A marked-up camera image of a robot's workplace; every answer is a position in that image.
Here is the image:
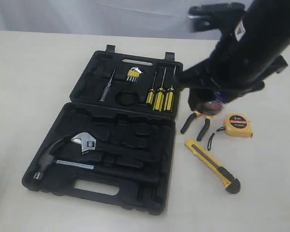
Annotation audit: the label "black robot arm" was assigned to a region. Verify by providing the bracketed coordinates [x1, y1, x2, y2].
[176, 0, 290, 116]

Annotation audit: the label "left yellow black screwdriver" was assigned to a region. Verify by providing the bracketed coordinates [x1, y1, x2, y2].
[146, 72, 157, 105]

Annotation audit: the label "yellow black utility knife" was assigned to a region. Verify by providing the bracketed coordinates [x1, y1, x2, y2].
[184, 139, 241, 194]

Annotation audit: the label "clear handle tester screwdriver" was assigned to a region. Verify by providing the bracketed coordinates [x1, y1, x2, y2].
[99, 68, 116, 102]

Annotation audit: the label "claw hammer black handle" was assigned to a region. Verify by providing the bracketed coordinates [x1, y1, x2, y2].
[33, 137, 159, 184]

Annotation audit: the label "black electrical tape roll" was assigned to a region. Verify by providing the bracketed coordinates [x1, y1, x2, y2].
[200, 91, 228, 116]

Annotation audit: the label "chrome adjustable wrench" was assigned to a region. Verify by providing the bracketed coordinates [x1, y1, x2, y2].
[71, 131, 160, 162]

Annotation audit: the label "middle yellow black screwdriver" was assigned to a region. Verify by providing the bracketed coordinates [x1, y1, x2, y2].
[153, 67, 166, 111]

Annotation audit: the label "yellow black screwdriver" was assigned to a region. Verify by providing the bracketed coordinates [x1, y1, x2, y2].
[146, 72, 157, 105]
[153, 67, 166, 111]
[164, 66, 176, 112]

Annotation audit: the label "orange black combination pliers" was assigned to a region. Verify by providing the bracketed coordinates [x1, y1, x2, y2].
[180, 111, 211, 142]

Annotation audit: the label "yellow tape measure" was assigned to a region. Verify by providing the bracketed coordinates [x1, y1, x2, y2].
[207, 113, 253, 151]

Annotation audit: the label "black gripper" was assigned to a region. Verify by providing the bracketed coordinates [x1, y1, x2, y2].
[177, 55, 289, 114]

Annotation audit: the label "right yellow black screwdriver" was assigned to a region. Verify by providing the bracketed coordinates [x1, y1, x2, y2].
[164, 66, 176, 112]

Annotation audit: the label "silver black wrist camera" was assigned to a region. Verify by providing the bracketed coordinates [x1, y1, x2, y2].
[188, 2, 246, 33]

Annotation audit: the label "black plastic tool case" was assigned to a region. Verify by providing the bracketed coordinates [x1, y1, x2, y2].
[22, 45, 183, 215]

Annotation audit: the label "yellow hex key set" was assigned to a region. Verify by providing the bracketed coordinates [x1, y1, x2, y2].
[126, 67, 143, 83]

